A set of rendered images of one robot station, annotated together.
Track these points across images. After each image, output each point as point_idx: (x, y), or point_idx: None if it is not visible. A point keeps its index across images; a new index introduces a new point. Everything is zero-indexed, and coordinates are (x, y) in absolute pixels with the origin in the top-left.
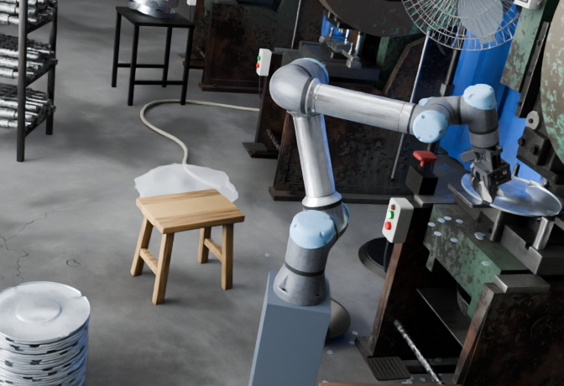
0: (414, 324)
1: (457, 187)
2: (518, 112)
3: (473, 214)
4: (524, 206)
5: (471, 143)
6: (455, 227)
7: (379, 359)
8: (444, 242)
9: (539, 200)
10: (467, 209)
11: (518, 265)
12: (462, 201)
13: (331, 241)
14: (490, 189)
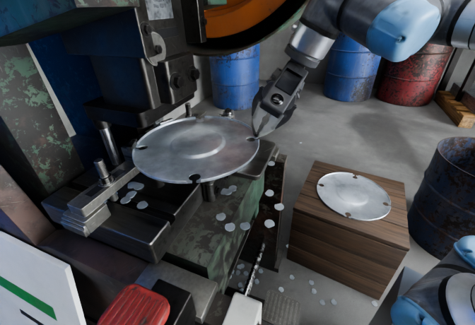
0: None
1: (256, 165)
2: (150, 46)
3: (190, 213)
4: (216, 128)
5: (324, 57)
6: (235, 214)
7: (282, 323)
8: (232, 244)
9: (180, 131)
10: (181, 228)
11: None
12: (169, 239)
13: (446, 256)
14: (261, 119)
